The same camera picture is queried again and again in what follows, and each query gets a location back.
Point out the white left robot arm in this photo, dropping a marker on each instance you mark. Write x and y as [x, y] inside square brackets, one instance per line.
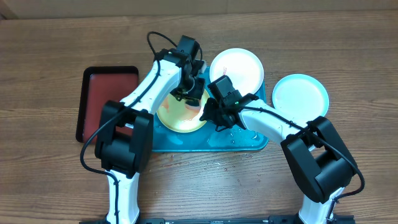
[124, 138]

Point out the teal plastic tray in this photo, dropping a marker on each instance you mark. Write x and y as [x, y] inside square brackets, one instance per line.
[206, 139]

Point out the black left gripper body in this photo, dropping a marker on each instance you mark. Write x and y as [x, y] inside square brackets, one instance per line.
[190, 89]

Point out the light blue plate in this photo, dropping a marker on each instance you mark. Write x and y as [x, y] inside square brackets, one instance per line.
[301, 96]

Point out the yellow plate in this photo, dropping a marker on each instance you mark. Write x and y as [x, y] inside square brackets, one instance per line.
[174, 115]

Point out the white plate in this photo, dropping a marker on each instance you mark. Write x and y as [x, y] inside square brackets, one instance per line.
[243, 68]

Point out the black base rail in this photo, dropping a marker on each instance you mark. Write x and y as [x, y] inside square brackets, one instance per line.
[242, 220]

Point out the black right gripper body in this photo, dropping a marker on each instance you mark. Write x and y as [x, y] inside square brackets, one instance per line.
[216, 114]

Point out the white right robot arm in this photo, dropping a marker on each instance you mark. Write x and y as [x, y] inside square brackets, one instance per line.
[320, 163]

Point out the cardboard backdrop wall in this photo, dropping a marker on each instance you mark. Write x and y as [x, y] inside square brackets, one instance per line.
[49, 9]

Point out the black tray with red liner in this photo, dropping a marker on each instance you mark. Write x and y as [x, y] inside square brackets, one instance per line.
[99, 85]

